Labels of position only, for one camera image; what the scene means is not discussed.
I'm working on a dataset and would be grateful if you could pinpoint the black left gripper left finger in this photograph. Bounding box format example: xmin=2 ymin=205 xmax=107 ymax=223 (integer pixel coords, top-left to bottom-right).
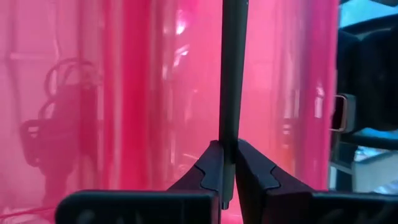
xmin=55 ymin=139 xmax=224 ymax=224

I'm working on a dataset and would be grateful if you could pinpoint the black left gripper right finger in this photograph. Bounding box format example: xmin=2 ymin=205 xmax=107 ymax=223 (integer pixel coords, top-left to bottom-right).
xmin=235 ymin=138 xmax=398 ymax=224

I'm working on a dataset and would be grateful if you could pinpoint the pink translucent supply box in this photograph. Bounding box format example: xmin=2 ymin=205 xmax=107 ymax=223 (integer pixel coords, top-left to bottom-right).
xmin=0 ymin=0 xmax=340 ymax=224

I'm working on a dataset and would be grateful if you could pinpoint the thin black pencil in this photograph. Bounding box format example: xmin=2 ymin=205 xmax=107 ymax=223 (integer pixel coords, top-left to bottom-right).
xmin=218 ymin=0 xmax=249 ymax=210

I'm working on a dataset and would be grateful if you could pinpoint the black office chair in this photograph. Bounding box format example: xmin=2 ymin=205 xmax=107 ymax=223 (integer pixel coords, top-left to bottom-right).
xmin=329 ymin=12 xmax=398 ymax=192

